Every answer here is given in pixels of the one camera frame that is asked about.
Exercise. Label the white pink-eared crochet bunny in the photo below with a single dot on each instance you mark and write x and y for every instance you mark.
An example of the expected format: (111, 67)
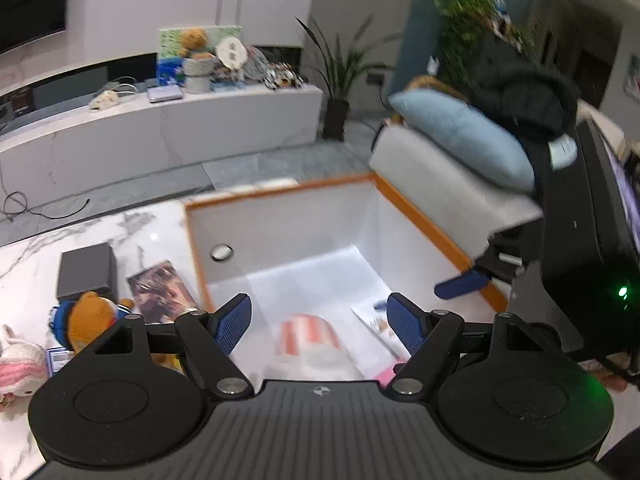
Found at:
(23, 368)

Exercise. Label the white plush striped hat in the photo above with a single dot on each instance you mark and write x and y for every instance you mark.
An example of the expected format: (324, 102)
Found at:
(309, 349)

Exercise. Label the light blue cushion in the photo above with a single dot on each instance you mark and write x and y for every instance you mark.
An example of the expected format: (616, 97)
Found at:
(465, 133)

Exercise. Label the decorative round plate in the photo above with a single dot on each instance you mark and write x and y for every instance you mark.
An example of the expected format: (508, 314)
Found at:
(257, 66)

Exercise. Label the dark grey square box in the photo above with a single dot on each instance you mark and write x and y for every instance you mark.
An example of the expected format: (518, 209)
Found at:
(87, 269)

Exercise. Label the white armchair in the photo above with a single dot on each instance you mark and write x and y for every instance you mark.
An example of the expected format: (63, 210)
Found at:
(455, 209)

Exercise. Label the white marble tv bench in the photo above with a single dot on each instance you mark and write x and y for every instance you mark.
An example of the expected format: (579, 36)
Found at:
(79, 150)

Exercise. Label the white flat device box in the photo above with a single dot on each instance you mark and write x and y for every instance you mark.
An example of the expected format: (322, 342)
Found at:
(168, 93)

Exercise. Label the orange white storage box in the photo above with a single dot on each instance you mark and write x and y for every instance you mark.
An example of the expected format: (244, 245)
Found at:
(335, 249)

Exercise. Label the blue white card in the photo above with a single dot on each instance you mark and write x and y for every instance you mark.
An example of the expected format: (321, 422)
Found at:
(57, 358)

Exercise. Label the white round paper fan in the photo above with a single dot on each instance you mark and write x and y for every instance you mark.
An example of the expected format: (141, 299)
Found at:
(231, 53)

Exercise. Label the potted green plant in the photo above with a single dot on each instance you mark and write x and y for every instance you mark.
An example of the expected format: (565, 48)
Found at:
(341, 66)

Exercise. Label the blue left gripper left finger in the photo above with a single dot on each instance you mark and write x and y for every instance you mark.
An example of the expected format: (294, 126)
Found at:
(231, 321)

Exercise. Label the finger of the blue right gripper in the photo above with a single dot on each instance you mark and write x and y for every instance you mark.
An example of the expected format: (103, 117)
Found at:
(461, 285)

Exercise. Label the brown bear plush blue clothes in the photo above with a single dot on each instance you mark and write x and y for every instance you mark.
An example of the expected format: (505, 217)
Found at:
(77, 323)

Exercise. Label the black jacket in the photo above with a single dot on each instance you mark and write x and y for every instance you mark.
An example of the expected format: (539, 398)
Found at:
(535, 104)

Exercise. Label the dark picture booklet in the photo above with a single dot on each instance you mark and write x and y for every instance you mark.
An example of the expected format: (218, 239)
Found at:
(159, 293)

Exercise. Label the leafy climbing plant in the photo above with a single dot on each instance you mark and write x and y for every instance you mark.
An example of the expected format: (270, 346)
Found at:
(450, 32)

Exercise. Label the black television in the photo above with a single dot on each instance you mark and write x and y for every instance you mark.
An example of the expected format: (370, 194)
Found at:
(23, 21)

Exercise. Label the pink wallet case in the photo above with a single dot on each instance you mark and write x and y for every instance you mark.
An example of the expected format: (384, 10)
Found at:
(387, 375)

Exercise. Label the black white toy cars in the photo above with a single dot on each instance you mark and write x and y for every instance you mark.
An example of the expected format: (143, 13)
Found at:
(281, 76)

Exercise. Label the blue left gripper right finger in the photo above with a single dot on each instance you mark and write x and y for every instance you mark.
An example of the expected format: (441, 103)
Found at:
(408, 321)

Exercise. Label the teddy bear in basket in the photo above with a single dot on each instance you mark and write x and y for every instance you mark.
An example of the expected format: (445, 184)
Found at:
(198, 62)

